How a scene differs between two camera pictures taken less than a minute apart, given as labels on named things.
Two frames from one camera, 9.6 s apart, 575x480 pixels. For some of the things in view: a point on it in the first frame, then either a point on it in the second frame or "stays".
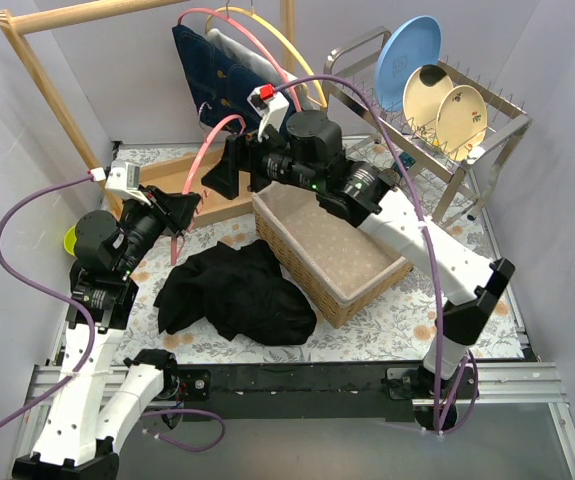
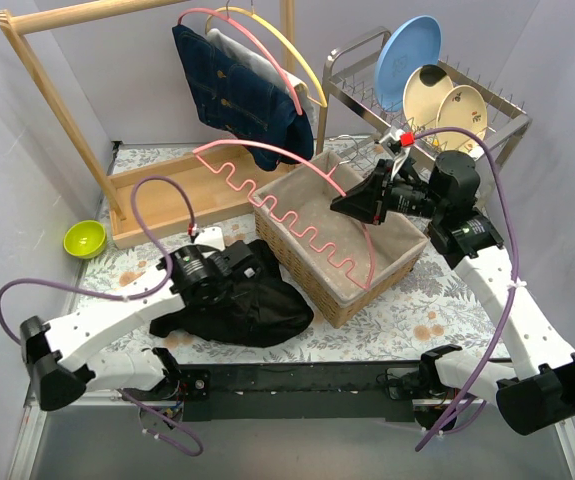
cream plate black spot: [422, 92] stays
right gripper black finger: [225, 177] → [363, 201]
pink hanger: [177, 240] → [270, 207]
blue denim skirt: [222, 86] stays
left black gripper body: [162, 207] → [246, 257]
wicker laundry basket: [337, 268] stays
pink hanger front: [185, 13] stays
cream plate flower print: [461, 120] stays
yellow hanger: [323, 103] stays
